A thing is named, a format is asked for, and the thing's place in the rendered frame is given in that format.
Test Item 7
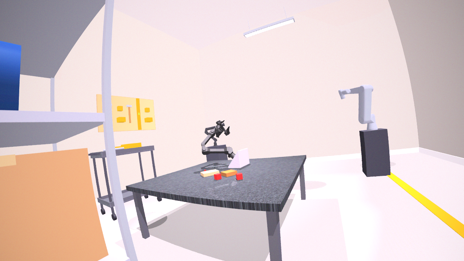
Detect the orange square block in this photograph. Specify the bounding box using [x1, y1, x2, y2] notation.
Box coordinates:
[221, 169, 237, 177]

